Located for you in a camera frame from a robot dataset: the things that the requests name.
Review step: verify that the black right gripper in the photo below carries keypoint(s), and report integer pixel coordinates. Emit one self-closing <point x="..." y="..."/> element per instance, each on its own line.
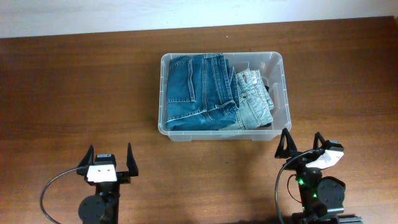
<point x="292" y="149"/>

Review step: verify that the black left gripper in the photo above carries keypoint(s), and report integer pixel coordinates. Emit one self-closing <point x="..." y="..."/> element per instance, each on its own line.
<point x="124" y="177"/>

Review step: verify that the light blue jeans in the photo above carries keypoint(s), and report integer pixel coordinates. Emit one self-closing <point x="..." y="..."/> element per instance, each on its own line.
<point x="255" y="104"/>

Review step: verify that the dark blue jeans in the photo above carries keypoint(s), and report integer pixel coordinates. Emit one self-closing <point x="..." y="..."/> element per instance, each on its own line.
<point x="202" y="93"/>

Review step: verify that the small black garment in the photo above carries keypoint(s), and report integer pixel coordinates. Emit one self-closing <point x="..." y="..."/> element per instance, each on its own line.
<point x="266" y="85"/>

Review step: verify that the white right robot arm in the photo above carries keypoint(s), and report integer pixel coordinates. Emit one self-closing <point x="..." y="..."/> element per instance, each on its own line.
<point x="321" y="197"/>

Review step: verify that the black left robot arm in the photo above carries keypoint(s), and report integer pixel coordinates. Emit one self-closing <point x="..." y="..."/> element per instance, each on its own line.
<point x="103" y="206"/>

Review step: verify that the clear plastic storage bin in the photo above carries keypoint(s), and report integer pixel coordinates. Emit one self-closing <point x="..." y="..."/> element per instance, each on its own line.
<point x="271" y="67"/>

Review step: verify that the grey right arm base rail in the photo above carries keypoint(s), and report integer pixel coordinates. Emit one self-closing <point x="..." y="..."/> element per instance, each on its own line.
<point x="350" y="219"/>

